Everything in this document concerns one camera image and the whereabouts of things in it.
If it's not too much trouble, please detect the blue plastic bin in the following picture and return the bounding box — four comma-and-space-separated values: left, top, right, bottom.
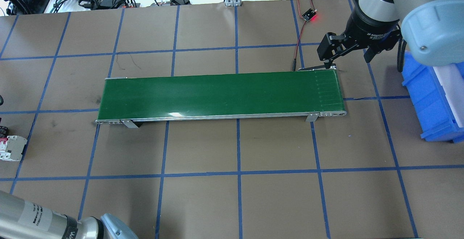
402, 52, 464, 143

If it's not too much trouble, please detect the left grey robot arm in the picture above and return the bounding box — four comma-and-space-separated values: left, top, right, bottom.
0, 191, 138, 239

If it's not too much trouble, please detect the small black controller board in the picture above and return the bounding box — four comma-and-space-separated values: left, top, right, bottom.
301, 9, 316, 21

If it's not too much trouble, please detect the white red circuit breaker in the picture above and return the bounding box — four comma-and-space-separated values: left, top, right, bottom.
0, 135, 28, 161

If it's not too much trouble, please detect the red black power cable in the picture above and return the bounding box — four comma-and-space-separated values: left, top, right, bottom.
281, 0, 320, 72

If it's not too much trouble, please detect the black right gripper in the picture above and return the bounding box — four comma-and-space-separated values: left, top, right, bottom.
317, 21, 401, 69

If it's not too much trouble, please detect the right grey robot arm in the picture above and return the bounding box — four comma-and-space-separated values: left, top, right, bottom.
317, 0, 464, 68

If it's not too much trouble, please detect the green conveyor belt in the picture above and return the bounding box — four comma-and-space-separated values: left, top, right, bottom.
95, 69, 347, 128

